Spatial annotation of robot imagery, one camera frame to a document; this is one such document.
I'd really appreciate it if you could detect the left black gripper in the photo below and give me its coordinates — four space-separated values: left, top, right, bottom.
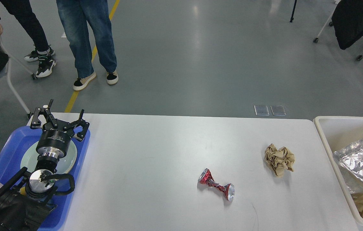
30 99 90 158

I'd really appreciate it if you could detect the blue plastic tray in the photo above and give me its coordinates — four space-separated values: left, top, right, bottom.
0 126 90 231

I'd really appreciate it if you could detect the crushed red soda can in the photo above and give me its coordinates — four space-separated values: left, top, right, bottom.
198 168 235 202

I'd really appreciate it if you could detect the beige plastic bin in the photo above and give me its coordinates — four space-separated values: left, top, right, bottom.
313 116 363 231

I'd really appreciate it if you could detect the crumpled brown paper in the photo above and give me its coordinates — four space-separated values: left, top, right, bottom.
265 144 295 177

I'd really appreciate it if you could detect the person in black sneakers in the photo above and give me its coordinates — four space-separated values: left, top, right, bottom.
0 0 56 78

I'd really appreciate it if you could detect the green ceramic plate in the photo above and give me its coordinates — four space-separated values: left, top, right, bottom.
19 141 77 174

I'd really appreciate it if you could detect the chair with black jacket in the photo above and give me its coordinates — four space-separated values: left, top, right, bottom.
325 0 363 50

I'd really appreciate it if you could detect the person in blue jeans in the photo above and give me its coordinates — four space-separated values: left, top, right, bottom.
56 0 119 91

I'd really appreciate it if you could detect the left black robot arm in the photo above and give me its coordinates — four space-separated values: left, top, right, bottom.
0 100 90 231

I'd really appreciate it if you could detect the white office chair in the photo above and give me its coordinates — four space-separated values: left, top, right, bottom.
0 38 36 119

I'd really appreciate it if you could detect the teal ceramic mug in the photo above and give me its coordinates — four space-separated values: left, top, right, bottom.
19 187 27 196

